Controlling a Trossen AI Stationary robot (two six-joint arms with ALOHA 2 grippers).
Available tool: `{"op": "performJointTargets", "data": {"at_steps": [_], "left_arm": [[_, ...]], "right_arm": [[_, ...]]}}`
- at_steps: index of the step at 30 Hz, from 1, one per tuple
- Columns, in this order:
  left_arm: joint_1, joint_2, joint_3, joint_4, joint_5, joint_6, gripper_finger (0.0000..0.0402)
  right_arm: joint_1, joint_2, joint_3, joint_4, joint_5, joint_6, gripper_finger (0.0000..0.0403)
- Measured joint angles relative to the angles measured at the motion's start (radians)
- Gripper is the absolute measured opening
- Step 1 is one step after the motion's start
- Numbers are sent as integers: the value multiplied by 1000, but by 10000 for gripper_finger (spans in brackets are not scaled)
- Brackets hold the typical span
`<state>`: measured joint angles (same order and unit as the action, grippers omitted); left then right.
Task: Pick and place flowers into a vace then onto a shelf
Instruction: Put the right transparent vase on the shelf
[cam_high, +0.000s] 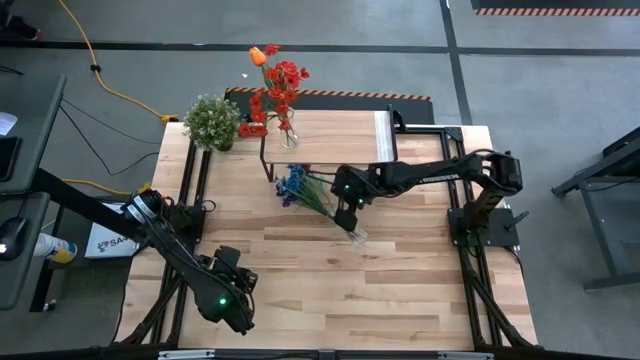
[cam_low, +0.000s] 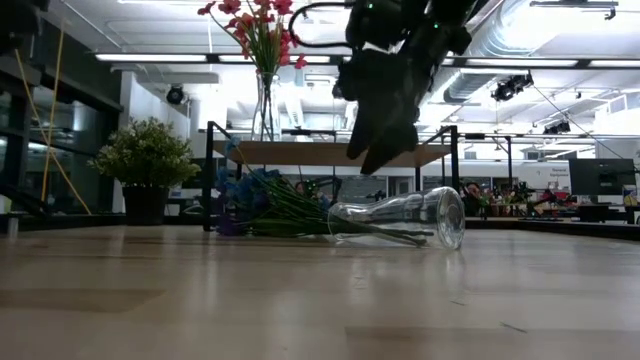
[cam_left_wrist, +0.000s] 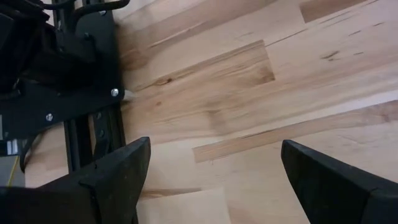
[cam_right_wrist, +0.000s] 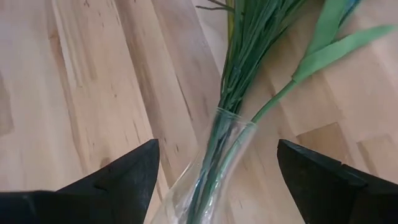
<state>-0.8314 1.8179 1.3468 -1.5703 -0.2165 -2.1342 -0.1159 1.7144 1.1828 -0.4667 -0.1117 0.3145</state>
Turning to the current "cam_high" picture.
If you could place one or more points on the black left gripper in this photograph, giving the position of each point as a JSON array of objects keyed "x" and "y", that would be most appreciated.
[{"x": 230, "y": 272}]

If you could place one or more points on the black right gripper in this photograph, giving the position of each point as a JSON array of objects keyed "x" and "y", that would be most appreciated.
[{"x": 352, "y": 181}]

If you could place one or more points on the blue artificial flower bunch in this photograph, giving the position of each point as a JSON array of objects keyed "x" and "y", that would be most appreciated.
[{"x": 295, "y": 180}]

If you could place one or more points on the dark red artificial tulip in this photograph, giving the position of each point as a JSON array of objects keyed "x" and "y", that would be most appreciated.
[{"x": 306, "y": 168}]

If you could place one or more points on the red artificial flower bunch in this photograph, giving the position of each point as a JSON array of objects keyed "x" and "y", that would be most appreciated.
[{"x": 280, "y": 75}]

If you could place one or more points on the orange artificial tulip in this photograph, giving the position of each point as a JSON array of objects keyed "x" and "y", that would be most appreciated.
[{"x": 257, "y": 56}]

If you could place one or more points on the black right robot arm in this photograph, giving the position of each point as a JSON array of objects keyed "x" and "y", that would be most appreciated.
[{"x": 430, "y": 172}]

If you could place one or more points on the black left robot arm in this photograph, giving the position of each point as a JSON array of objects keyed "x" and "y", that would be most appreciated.
[{"x": 175, "y": 255}]

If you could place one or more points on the white box with logo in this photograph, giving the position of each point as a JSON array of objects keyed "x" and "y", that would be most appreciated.
[{"x": 107, "y": 245}]

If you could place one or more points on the black hazard-striped floor mat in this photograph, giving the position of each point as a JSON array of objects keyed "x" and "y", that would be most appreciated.
[
  {"x": 410, "y": 107},
  {"x": 550, "y": 5}
]

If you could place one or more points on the potted green plant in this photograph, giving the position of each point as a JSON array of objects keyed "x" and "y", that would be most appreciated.
[{"x": 212, "y": 122}]

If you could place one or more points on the black support beam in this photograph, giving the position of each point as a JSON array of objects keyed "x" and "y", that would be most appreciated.
[{"x": 75, "y": 200}]

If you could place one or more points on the white and yellow spray can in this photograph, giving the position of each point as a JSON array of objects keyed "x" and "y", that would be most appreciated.
[{"x": 55, "y": 248}]

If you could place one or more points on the black computer mouse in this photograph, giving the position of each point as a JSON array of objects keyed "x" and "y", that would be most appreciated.
[{"x": 12, "y": 235}]

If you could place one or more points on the dark grey desk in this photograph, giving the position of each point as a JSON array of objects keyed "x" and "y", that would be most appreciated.
[{"x": 35, "y": 125}]

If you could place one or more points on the black phone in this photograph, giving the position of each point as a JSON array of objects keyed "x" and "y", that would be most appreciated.
[{"x": 9, "y": 157}]

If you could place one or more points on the black metal side table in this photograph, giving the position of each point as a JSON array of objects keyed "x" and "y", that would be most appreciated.
[{"x": 600, "y": 225}]

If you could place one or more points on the white paper sheet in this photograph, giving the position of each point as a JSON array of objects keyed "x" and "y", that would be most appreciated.
[{"x": 6, "y": 122}]

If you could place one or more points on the person's shoe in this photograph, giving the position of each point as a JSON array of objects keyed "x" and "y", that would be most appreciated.
[{"x": 20, "y": 30}]

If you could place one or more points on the wooden shelf black metal frame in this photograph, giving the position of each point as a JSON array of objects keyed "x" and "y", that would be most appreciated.
[{"x": 340, "y": 135}]

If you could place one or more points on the silver aluminium bracket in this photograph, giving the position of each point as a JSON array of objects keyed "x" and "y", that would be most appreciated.
[
  {"x": 185, "y": 355},
  {"x": 465, "y": 356}
]

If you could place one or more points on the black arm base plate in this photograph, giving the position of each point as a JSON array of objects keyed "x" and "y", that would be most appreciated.
[{"x": 495, "y": 236}]

